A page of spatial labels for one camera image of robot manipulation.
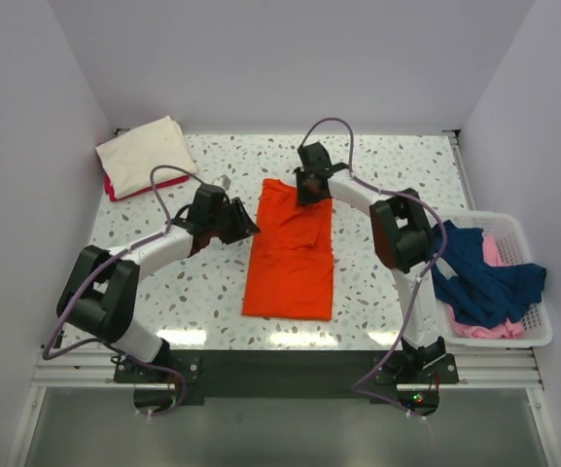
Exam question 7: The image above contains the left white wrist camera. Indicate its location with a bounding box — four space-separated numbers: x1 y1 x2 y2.
213 175 231 192

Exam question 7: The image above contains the navy blue t-shirt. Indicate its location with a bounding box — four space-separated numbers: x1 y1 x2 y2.
432 221 547 322

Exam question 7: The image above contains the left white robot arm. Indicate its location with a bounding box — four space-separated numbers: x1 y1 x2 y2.
56 184 261 381

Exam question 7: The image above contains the folded magenta t-shirt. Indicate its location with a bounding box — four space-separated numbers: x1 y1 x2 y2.
103 174 190 202

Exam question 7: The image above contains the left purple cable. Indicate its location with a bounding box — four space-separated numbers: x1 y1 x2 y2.
41 164 208 417

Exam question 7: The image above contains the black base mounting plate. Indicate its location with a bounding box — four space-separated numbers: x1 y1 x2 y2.
111 350 460 415

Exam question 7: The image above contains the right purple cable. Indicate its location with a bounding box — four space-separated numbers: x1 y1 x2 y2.
298 117 449 410

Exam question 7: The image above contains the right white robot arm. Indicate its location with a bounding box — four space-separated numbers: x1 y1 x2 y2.
294 143 446 382

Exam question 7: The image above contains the pink t-shirt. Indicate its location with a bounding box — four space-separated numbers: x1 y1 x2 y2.
445 234 523 340

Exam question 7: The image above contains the orange t-shirt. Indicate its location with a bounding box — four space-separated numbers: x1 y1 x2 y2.
242 178 334 321

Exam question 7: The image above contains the purple cable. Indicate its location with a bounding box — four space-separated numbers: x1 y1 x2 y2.
41 164 208 417
298 117 449 410

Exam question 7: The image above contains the white perforated laundry basket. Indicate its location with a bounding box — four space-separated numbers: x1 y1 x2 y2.
432 210 553 348

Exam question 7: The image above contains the folded cream t-shirt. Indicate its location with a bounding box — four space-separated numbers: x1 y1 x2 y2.
96 116 196 201

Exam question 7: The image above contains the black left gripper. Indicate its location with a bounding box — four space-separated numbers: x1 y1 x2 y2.
208 198 260 245

